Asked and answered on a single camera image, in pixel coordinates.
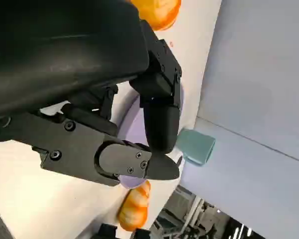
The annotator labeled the pale green mug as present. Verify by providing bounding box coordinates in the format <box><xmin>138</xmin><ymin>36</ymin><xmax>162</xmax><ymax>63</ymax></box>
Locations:
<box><xmin>177</xmin><ymin>128</ymin><xmax>216</xmax><ymax>167</ymax></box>

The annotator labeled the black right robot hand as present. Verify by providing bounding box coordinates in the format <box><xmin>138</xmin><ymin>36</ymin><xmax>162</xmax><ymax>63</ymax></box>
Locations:
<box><xmin>97</xmin><ymin>223</ymin><xmax>153</xmax><ymax>239</ymax></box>

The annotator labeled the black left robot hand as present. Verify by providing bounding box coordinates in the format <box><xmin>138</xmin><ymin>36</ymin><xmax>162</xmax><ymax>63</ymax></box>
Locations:
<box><xmin>0</xmin><ymin>0</ymin><xmax>183</xmax><ymax>187</ymax></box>

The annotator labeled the lilac plate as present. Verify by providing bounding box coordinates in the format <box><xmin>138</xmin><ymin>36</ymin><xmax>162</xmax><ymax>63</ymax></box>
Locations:
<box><xmin>110</xmin><ymin>79</ymin><xmax>185</xmax><ymax>189</ymax></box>

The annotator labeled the orange white toy bread roll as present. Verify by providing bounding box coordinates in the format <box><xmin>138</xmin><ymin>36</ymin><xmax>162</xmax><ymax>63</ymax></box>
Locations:
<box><xmin>116</xmin><ymin>180</ymin><xmax>151</xmax><ymax>231</ymax></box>
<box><xmin>129</xmin><ymin>0</ymin><xmax>182</xmax><ymax>32</ymax></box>

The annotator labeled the grey workshop machinery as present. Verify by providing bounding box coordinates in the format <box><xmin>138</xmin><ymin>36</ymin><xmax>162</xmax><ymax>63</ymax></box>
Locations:
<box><xmin>151</xmin><ymin>185</ymin><xmax>267</xmax><ymax>239</ymax></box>

